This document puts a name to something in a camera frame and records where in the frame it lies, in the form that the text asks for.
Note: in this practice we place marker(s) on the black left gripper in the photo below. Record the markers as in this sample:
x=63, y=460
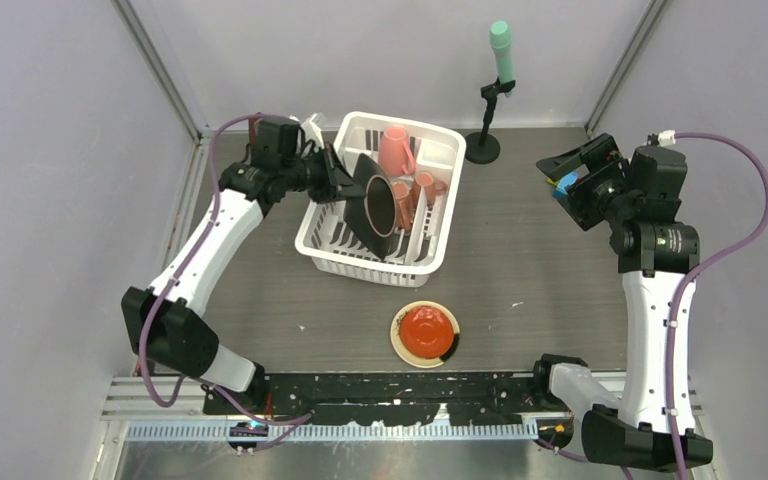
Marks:
x=333, y=181

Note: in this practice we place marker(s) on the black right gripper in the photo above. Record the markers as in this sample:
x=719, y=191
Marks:
x=602, y=157

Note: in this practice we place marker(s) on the teal square plate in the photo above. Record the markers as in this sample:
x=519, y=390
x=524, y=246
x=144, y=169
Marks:
x=372, y=219

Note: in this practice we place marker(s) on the large pink mug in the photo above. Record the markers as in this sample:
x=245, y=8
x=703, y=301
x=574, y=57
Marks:
x=395, y=156

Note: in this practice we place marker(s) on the white plastic dish rack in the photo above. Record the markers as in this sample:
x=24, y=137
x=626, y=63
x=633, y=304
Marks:
x=396, y=235

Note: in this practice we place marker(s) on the small pink cup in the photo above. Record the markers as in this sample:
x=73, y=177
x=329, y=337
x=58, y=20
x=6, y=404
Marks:
x=426, y=184

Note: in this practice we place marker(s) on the red and cream saucer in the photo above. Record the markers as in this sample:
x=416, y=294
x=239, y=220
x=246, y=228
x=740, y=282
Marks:
x=424, y=334

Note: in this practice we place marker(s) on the white round plate with lettering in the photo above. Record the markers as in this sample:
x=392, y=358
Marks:
x=418, y=229

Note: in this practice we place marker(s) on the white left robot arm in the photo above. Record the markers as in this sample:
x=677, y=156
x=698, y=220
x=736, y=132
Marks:
x=164, y=320

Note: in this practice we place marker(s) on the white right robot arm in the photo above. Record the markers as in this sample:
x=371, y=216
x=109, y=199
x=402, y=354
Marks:
x=650, y=425

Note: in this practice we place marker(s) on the colourful toy blocks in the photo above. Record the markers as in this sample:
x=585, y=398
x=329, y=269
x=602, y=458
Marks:
x=561, y=186

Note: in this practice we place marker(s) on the black microphone stand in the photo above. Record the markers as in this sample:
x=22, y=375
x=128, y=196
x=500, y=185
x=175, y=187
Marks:
x=482, y=147

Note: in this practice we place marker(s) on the brown wooden metronome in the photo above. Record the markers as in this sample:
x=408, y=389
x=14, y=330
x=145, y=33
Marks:
x=253, y=126

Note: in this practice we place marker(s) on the mint green microphone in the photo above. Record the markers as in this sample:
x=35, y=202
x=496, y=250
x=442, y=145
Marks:
x=500, y=37

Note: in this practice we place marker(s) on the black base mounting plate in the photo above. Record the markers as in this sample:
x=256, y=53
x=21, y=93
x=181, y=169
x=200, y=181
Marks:
x=393, y=399

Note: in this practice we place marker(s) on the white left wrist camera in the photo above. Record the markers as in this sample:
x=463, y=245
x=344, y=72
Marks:
x=312, y=129

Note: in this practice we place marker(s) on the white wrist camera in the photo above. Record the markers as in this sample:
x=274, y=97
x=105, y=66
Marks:
x=663, y=139
x=312, y=129

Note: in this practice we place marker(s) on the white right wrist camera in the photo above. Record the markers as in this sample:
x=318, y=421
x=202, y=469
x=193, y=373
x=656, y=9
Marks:
x=663, y=139

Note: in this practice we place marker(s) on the slotted white cable duct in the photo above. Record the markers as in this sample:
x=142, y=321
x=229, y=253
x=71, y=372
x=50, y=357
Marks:
x=238, y=431

